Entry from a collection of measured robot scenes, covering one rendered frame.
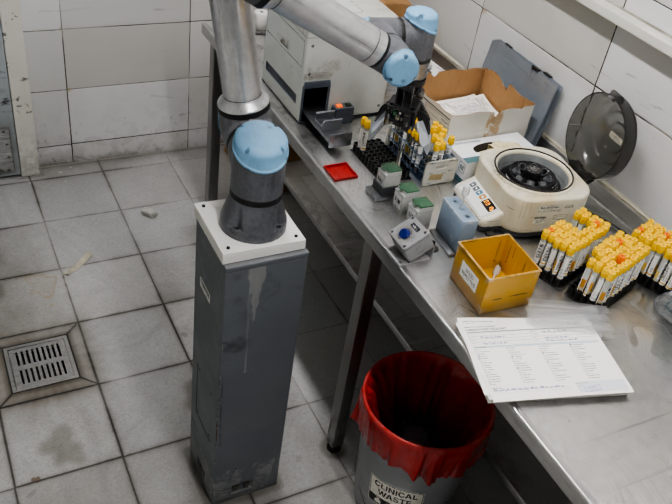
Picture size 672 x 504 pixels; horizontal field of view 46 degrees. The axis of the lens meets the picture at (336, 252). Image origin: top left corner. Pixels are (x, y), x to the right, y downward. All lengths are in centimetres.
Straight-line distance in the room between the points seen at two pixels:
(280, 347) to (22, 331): 116
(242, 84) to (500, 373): 80
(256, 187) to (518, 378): 66
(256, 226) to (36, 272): 150
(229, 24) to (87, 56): 184
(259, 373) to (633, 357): 87
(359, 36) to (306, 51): 58
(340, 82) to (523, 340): 95
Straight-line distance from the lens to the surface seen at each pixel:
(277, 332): 191
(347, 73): 225
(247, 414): 210
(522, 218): 194
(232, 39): 167
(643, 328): 185
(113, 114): 360
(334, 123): 216
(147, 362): 271
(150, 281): 301
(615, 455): 156
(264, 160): 164
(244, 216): 171
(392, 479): 215
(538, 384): 159
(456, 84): 240
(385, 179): 195
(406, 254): 177
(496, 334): 166
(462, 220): 180
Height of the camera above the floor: 197
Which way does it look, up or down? 38 degrees down
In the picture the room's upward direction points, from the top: 10 degrees clockwise
